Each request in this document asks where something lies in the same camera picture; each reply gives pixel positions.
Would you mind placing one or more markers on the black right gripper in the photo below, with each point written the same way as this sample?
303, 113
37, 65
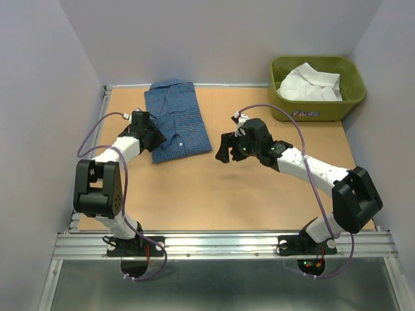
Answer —
229, 140

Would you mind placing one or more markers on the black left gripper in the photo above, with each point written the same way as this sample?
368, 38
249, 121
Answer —
159, 138

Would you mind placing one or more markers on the blue plaid long sleeve shirt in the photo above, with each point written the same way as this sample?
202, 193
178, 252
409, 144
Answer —
174, 107

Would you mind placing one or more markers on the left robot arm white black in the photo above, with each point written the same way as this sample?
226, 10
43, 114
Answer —
101, 177

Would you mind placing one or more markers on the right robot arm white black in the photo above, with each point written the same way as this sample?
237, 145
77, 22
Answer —
355, 199

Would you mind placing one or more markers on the green plastic bin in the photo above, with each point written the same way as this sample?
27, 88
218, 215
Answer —
351, 87

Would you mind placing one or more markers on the white cloth in bin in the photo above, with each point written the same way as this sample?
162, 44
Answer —
304, 83

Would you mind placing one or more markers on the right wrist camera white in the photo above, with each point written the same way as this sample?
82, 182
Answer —
239, 119

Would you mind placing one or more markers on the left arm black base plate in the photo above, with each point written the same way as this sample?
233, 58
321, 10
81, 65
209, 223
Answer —
135, 256

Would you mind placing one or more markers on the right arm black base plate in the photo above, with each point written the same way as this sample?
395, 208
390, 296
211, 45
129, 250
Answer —
311, 255

